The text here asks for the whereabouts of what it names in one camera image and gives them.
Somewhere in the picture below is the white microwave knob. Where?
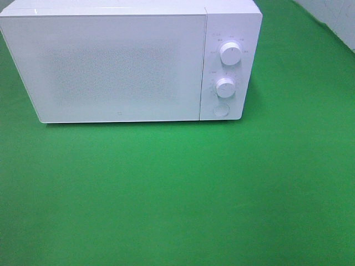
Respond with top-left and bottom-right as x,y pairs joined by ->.
216,78 -> 236,98
219,40 -> 242,66

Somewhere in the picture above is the round white door button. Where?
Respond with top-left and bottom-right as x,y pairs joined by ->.
213,104 -> 230,117

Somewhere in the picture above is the green table cloth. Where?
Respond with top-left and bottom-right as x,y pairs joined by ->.
1,1 -> 354,265

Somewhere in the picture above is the white microwave oven body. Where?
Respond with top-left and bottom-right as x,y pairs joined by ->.
1,1 -> 262,121

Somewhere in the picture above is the white microwave door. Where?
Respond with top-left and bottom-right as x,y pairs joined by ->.
1,15 -> 206,123

